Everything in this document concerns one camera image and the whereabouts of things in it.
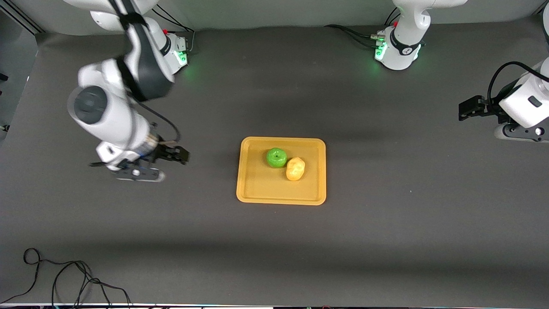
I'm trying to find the green apple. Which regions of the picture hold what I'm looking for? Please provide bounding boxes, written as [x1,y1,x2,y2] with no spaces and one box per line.
[266,147,288,169]

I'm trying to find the yellow potato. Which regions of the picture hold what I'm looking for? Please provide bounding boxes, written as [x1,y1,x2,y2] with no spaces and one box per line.
[286,157,306,182]

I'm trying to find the orange plastic tray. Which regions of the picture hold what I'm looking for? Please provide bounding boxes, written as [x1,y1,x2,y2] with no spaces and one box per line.
[236,136,327,206]

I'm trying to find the black right arm base cables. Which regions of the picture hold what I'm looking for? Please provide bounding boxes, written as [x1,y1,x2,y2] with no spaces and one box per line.
[150,6,196,55]

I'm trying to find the black arm base cables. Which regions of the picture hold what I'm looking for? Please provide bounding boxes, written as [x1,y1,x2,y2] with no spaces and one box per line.
[150,6,196,55]
[323,8,402,48]

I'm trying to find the black left arm base cables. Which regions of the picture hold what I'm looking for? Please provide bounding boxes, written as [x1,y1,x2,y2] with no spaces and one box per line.
[323,8,402,48]

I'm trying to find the thin black loose cable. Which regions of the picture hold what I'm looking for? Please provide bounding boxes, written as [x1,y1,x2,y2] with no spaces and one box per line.
[0,248,132,308]

